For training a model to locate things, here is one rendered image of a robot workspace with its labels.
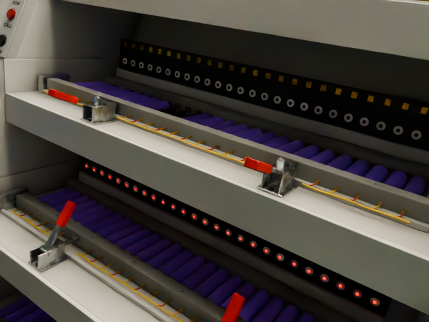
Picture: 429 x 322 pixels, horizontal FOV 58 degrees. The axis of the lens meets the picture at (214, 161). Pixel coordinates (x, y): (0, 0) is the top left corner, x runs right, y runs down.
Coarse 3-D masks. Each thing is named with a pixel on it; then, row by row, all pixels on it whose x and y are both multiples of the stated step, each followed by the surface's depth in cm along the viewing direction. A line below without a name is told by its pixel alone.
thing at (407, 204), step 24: (144, 120) 51; (168, 120) 49; (192, 144) 45; (216, 144) 45; (240, 144) 44; (312, 168) 39; (360, 192) 37; (384, 192) 36; (408, 192) 36; (408, 216) 35
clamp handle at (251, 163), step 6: (246, 162) 32; (252, 162) 32; (258, 162) 31; (276, 162) 38; (282, 162) 37; (252, 168) 32; (258, 168) 32; (264, 168) 33; (270, 168) 34; (276, 168) 38; (282, 168) 37
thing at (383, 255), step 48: (48, 96) 60; (192, 96) 63; (96, 144) 49; (144, 144) 45; (384, 144) 48; (192, 192) 42; (240, 192) 38; (288, 240) 36; (336, 240) 34; (384, 240) 32; (384, 288) 32
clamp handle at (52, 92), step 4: (48, 92) 45; (52, 92) 45; (56, 92) 45; (60, 92) 45; (56, 96) 45; (60, 96) 45; (64, 96) 46; (68, 96) 46; (72, 96) 47; (68, 100) 46; (72, 100) 47; (76, 100) 47; (80, 100) 48; (96, 100) 50; (84, 104) 48; (88, 104) 49; (92, 104) 50; (96, 104) 50
